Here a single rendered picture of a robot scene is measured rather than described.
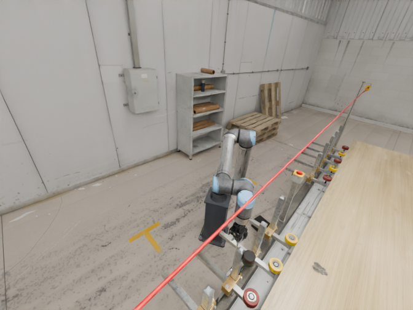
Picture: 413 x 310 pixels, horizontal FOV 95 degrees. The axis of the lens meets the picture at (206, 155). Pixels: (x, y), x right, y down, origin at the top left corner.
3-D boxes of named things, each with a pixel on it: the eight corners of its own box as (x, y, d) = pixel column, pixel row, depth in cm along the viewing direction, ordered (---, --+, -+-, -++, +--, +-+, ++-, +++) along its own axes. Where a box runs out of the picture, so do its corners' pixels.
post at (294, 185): (278, 221, 167) (292, 180, 145) (280, 218, 171) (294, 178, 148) (283, 224, 165) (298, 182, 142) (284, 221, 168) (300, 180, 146)
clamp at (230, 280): (220, 290, 107) (221, 285, 104) (234, 272, 116) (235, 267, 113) (228, 298, 104) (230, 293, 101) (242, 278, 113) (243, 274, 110)
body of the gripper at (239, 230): (227, 235, 109) (230, 220, 103) (236, 226, 114) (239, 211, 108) (238, 243, 104) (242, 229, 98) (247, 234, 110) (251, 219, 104)
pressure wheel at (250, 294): (237, 306, 102) (240, 296, 97) (245, 294, 108) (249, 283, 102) (250, 319, 98) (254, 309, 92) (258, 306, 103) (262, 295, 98)
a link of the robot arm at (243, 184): (234, 174, 112) (233, 188, 101) (254, 178, 110) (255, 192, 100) (232, 187, 117) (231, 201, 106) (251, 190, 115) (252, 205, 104)
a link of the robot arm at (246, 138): (229, 184, 205) (238, 124, 156) (245, 186, 203) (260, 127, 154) (227, 195, 194) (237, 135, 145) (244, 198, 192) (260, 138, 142)
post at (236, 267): (226, 296, 120) (236, 249, 96) (229, 291, 122) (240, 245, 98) (230, 300, 118) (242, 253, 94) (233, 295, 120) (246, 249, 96)
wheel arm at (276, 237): (237, 216, 157) (238, 212, 154) (239, 213, 159) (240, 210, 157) (289, 250, 132) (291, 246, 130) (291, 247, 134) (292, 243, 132)
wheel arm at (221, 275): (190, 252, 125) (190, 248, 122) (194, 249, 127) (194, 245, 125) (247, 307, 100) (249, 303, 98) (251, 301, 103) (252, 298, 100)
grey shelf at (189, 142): (177, 151, 405) (175, 72, 328) (207, 140, 461) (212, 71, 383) (190, 160, 378) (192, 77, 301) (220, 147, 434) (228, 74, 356)
